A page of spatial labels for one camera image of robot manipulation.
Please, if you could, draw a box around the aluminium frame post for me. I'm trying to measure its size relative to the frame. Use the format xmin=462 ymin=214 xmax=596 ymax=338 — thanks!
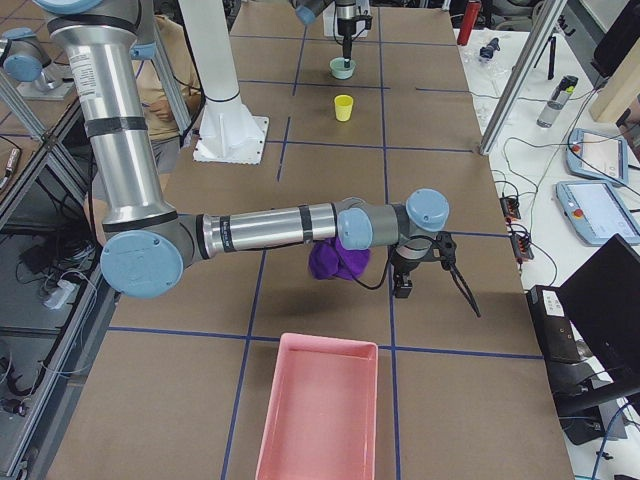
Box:
xmin=479 ymin=0 xmax=567 ymax=155

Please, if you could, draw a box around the seated person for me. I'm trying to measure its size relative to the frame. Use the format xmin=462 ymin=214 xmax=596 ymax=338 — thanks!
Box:
xmin=84 ymin=15 xmax=201 ymax=227

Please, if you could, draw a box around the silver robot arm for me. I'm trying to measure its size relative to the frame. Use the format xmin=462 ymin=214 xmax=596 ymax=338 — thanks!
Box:
xmin=41 ymin=1 xmax=473 ymax=301
xmin=1 ymin=1 xmax=336 ymax=92

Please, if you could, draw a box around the yellow plastic cup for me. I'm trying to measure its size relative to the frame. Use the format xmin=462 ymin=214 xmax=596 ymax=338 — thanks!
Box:
xmin=334 ymin=94 xmax=354 ymax=122

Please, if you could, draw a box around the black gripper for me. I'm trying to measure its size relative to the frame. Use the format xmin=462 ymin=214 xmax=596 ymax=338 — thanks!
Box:
xmin=388 ymin=244 xmax=482 ymax=319
xmin=335 ymin=4 xmax=372 ymax=68

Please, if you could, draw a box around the mint green bowl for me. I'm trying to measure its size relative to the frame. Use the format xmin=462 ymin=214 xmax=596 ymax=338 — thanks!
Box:
xmin=329 ymin=57 xmax=356 ymax=80

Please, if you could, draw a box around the teach pendant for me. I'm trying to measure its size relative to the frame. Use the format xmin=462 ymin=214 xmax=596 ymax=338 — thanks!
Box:
xmin=566 ymin=128 xmax=629 ymax=186
xmin=555 ymin=180 xmax=639 ymax=246

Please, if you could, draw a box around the blue black handheld tool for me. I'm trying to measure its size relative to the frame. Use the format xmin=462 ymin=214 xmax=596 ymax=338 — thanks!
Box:
xmin=479 ymin=37 xmax=500 ymax=62

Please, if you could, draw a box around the white camera column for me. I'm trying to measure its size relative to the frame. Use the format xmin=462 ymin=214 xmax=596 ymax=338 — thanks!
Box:
xmin=179 ymin=0 xmax=269 ymax=165

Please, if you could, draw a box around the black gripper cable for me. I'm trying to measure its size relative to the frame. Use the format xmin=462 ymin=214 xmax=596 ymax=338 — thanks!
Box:
xmin=344 ymin=238 xmax=441 ymax=291

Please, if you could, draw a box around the purple cloth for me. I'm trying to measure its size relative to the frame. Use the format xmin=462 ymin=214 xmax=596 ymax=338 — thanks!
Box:
xmin=308 ymin=238 xmax=371 ymax=281

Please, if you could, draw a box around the white power strip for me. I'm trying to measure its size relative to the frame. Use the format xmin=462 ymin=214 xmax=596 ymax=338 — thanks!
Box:
xmin=43 ymin=279 xmax=76 ymax=310

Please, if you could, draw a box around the clear water bottle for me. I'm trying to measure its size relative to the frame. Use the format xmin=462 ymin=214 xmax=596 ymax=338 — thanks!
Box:
xmin=536 ymin=75 xmax=578 ymax=128

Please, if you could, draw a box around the lower teach pendant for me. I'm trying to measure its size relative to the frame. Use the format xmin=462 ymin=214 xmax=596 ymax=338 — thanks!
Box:
xmin=555 ymin=180 xmax=639 ymax=246

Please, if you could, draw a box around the clear plastic bin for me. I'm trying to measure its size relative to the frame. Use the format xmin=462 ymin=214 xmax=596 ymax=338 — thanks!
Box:
xmin=322 ymin=2 xmax=371 ymax=39

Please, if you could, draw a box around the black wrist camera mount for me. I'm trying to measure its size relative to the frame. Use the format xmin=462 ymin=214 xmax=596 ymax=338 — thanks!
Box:
xmin=432 ymin=231 xmax=457 ymax=271

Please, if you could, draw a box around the black box device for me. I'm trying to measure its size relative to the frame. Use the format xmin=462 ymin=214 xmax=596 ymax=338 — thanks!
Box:
xmin=526 ymin=285 xmax=581 ymax=364

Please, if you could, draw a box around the black monitor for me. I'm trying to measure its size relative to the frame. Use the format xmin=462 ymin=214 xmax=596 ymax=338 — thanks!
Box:
xmin=558 ymin=234 xmax=639 ymax=373

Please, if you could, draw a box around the pink plastic tray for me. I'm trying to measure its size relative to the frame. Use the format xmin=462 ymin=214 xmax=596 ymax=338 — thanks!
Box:
xmin=255 ymin=333 xmax=378 ymax=479

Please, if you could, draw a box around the upper teach pendant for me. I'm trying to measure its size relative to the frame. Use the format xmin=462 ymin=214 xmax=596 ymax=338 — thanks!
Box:
xmin=566 ymin=128 xmax=629 ymax=186

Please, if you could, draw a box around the red bottle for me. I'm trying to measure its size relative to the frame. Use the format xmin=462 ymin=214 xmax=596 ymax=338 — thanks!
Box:
xmin=456 ymin=0 xmax=481 ymax=46

